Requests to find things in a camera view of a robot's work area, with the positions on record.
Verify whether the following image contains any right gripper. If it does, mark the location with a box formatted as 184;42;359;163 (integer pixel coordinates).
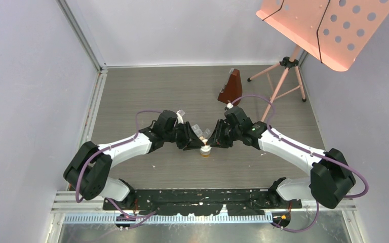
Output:
206;119;241;149

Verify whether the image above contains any pink music stand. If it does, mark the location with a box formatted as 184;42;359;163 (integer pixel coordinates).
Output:
247;0;389;123

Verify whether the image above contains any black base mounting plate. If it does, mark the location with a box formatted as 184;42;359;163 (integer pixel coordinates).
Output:
102;189;302;216

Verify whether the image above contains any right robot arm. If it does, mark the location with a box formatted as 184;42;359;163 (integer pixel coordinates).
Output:
207;106;356;209

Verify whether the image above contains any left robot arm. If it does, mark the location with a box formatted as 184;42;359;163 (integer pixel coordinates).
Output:
63;110;206;210

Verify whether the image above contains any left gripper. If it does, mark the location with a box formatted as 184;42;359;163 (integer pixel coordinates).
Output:
164;122;204;151

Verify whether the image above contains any clear weekly pill organizer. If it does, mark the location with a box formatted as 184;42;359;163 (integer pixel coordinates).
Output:
191;124;211;140

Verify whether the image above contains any brown wooden metronome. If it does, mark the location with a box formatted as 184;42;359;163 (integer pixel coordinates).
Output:
217;68;243;104

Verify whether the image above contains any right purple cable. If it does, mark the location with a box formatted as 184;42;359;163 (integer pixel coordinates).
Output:
226;94;370;198

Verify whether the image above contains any white vitamin pill bottle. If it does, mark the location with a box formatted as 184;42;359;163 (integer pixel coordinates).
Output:
200;145;212;157

